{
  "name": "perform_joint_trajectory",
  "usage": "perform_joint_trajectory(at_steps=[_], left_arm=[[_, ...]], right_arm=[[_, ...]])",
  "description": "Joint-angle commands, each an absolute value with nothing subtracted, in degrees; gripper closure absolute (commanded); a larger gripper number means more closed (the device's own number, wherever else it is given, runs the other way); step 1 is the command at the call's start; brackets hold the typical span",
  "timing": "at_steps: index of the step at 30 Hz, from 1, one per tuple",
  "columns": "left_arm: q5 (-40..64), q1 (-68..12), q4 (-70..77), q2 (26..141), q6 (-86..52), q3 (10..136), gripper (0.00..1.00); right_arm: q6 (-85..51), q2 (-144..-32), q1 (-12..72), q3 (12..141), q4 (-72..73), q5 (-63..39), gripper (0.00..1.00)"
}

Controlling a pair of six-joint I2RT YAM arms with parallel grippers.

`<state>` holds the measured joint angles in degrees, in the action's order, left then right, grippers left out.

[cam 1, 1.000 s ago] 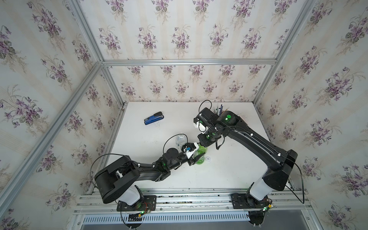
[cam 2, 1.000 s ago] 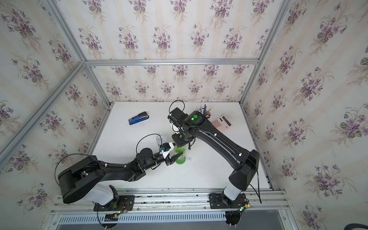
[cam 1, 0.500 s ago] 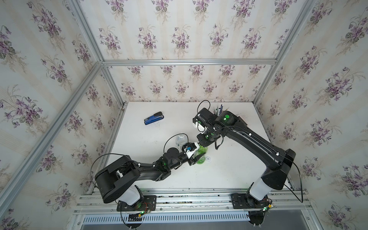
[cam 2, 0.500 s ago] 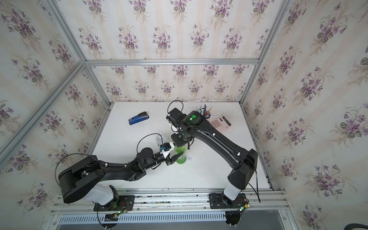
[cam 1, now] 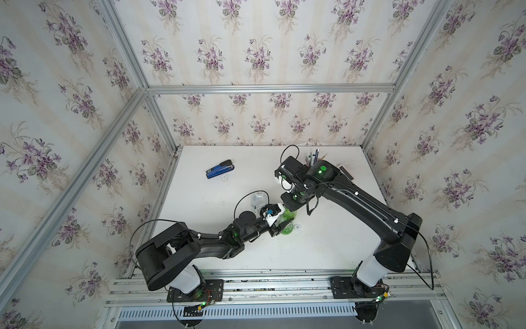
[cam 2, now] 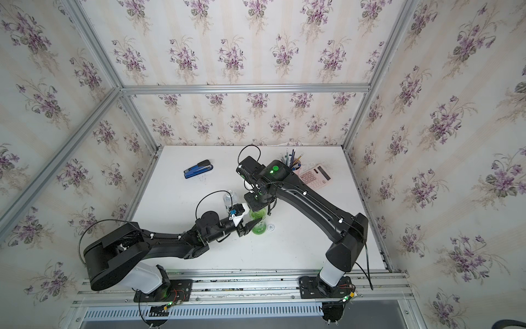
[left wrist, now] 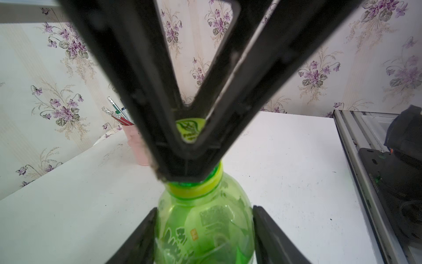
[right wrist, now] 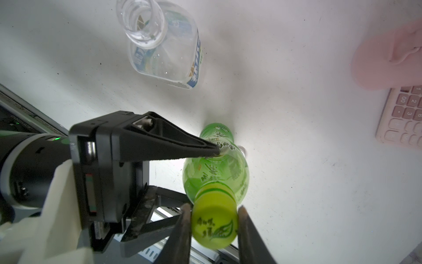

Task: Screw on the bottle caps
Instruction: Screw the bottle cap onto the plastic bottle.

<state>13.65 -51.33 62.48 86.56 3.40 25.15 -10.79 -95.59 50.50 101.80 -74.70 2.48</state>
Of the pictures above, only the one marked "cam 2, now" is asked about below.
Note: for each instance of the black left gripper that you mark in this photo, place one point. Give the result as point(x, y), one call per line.
point(241, 232)

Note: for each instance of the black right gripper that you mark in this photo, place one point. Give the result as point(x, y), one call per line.
point(253, 206)

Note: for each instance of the green plastic bottle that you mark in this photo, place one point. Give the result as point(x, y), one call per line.
point(259, 217)

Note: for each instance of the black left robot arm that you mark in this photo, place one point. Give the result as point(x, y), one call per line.
point(111, 258)

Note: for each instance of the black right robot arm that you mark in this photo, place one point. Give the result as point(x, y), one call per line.
point(347, 233)

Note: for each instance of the clear plastic water bottle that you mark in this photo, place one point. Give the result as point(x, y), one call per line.
point(230, 198)

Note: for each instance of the pens in pink cup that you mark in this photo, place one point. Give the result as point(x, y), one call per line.
point(290, 157)

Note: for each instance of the pink pen holder cup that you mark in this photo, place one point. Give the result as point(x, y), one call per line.
point(296, 166)

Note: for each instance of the blue black stapler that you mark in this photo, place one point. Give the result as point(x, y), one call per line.
point(198, 169)

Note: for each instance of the pink calculator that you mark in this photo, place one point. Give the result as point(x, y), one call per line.
point(316, 178)

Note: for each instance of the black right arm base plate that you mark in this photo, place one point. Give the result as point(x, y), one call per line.
point(314, 288)

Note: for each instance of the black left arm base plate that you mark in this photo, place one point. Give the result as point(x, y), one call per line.
point(175, 291)

